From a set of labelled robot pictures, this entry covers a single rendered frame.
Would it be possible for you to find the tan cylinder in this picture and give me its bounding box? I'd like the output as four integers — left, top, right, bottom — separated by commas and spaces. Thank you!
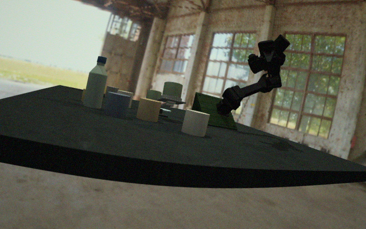
136, 98, 161, 122

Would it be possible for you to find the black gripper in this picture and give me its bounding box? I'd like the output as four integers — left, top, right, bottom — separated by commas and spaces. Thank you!
258, 40, 282, 89

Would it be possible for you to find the beige cylinder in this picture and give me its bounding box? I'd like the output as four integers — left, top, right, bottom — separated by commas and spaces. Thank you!
117, 90, 134, 108

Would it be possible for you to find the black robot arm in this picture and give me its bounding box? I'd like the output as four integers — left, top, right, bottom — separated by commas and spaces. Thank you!
216, 34, 290, 117

